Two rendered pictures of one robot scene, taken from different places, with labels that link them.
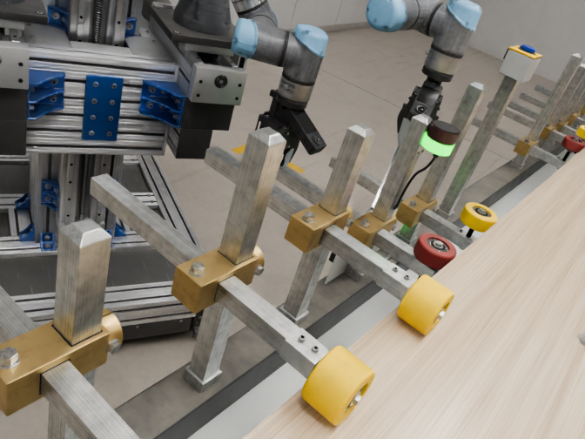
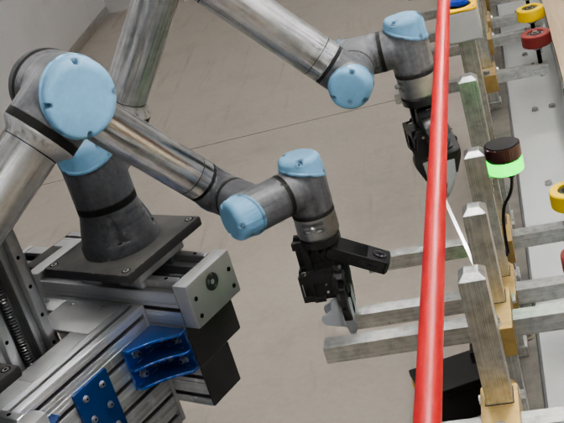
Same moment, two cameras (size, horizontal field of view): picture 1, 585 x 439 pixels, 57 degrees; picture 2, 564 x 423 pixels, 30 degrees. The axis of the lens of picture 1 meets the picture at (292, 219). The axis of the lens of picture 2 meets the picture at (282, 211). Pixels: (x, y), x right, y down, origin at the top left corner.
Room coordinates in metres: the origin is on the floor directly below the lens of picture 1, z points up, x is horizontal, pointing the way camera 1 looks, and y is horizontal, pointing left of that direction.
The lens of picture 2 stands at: (-0.44, 0.53, 1.81)
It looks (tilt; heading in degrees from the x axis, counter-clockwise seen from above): 24 degrees down; 346
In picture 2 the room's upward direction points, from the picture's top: 17 degrees counter-clockwise
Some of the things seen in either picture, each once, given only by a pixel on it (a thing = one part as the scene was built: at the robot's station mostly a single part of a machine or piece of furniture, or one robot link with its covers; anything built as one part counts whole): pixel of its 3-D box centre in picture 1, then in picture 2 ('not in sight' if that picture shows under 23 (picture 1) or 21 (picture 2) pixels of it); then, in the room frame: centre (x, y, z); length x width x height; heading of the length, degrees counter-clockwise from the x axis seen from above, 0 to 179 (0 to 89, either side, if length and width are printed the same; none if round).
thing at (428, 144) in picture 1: (438, 143); (505, 163); (1.04, -0.23, 1.08); 0.06 x 0.06 x 0.02
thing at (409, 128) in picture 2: (427, 94); (425, 122); (1.29, -0.21, 1.09); 0.09 x 0.08 x 0.12; 171
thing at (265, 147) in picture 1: (229, 277); (505, 422); (0.62, 0.06, 0.93); 0.04 x 0.04 x 0.48; 61
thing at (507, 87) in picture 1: (475, 151); (486, 133); (1.51, -0.44, 0.93); 0.05 x 0.05 x 0.45; 61
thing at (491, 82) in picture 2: (527, 145); (488, 76); (2.13, -0.79, 0.80); 0.14 x 0.06 x 0.05; 151
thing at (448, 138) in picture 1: (443, 131); (502, 150); (1.04, -0.23, 1.10); 0.06 x 0.06 x 0.02
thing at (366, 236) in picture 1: (373, 228); (503, 289); (1.04, -0.18, 0.85); 0.14 x 0.06 x 0.05; 151
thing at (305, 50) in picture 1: (304, 54); (304, 184); (1.16, 0.09, 1.13); 0.09 x 0.08 x 0.11; 102
